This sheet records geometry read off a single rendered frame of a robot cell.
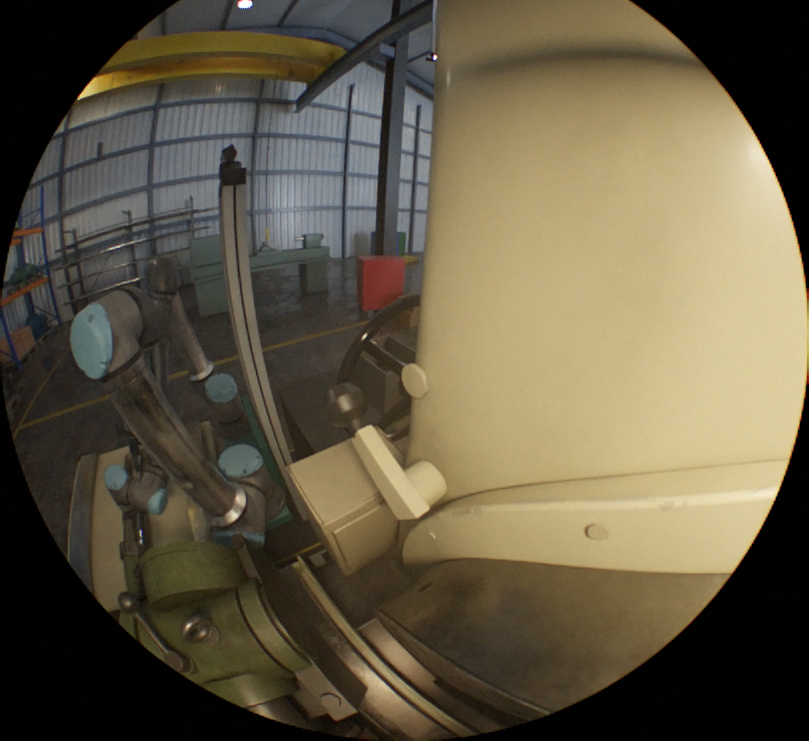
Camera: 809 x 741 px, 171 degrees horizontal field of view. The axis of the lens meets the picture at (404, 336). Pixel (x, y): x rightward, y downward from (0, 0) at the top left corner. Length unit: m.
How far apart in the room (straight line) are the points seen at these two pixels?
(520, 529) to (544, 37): 0.26
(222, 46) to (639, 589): 7.62
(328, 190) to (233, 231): 9.53
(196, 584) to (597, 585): 0.40
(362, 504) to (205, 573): 0.25
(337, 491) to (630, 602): 0.30
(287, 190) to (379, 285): 6.23
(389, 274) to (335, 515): 4.10
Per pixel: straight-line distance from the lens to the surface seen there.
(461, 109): 0.17
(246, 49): 7.46
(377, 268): 4.21
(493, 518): 0.18
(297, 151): 9.97
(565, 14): 0.17
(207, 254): 5.41
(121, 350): 0.56
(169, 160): 9.58
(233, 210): 0.72
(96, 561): 1.47
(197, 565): 0.44
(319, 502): 0.34
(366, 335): 0.47
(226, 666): 0.42
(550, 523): 0.16
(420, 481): 0.22
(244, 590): 0.42
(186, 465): 0.66
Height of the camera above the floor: 1.64
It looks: 25 degrees down
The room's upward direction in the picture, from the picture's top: 3 degrees clockwise
